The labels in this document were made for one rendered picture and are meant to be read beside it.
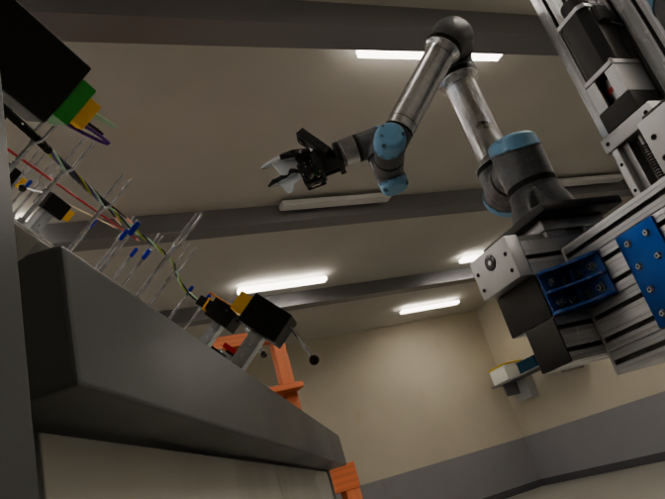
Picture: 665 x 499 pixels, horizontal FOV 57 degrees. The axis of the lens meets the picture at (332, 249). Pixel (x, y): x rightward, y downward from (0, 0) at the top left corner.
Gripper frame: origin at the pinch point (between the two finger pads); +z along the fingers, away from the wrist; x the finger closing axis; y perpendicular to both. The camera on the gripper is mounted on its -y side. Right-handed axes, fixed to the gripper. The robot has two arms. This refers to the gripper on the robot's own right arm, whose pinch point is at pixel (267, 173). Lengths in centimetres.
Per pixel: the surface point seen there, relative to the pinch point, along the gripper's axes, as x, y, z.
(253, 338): -55, 67, 9
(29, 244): -110, 83, 10
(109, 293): -106, 84, 9
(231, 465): -73, 86, 13
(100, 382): -107, 89, 9
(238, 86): 184, -220, -2
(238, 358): -54, 69, 12
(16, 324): -115, 90, 9
